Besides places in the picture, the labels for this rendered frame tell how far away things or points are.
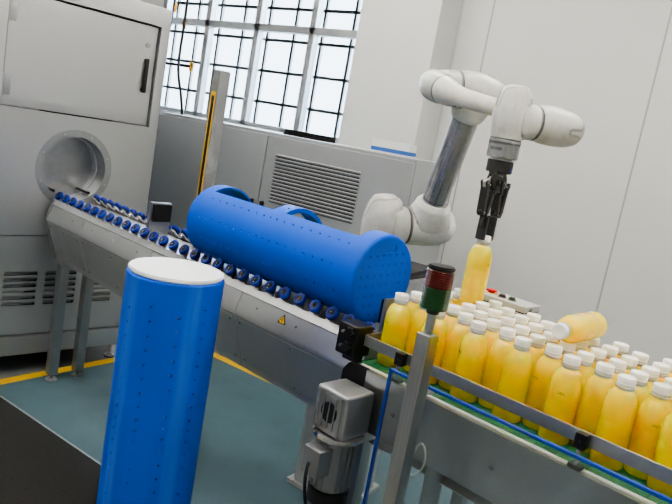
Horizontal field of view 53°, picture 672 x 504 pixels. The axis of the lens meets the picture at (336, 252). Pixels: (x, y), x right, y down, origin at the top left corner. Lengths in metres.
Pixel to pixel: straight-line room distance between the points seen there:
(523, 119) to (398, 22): 3.19
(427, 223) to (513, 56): 2.42
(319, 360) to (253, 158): 2.50
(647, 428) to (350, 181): 2.69
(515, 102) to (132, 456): 1.48
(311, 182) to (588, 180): 1.81
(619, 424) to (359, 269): 0.83
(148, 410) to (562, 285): 3.31
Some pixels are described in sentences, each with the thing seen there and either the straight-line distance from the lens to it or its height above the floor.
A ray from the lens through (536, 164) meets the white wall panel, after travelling 4.83.
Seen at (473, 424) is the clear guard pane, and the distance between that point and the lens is 1.64.
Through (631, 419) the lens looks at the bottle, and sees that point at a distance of 1.62.
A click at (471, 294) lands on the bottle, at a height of 1.12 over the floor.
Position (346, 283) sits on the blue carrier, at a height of 1.08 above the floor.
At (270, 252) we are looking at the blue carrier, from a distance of 2.26.
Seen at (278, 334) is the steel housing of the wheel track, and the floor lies 0.83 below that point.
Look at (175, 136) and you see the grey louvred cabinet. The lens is 4.99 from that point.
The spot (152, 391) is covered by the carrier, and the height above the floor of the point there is 0.71.
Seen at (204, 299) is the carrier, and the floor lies 0.98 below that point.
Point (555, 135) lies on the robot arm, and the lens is 2.07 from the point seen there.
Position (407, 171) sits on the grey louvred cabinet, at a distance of 3.77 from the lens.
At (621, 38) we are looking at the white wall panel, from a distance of 4.81.
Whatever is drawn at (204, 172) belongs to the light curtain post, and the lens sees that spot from 3.32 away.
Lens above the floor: 1.50
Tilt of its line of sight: 10 degrees down
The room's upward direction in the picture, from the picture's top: 10 degrees clockwise
